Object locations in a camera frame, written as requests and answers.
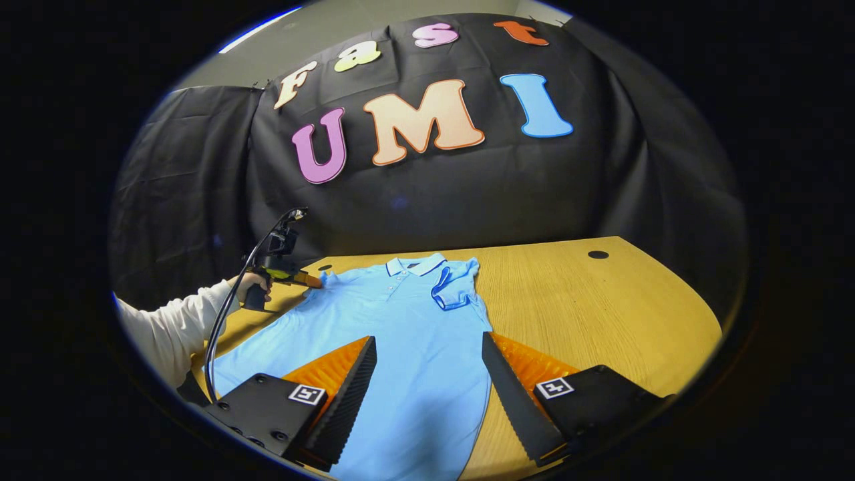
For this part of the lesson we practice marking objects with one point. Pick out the black backdrop cloth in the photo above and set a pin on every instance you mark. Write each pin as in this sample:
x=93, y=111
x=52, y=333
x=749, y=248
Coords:
x=467, y=194

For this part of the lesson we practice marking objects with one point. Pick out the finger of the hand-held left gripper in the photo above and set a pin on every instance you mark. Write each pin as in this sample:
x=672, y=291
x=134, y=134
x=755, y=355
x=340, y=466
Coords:
x=308, y=279

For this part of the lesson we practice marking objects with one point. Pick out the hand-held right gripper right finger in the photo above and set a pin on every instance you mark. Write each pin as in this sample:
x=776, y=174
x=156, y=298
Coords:
x=514, y=401

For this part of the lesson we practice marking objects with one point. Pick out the light blue polo T-shirt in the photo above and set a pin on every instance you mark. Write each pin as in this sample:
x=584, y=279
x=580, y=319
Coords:
x=414, y=347

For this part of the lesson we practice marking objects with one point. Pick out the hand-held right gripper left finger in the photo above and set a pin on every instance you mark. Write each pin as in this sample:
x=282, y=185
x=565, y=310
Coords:
x=351, y=401

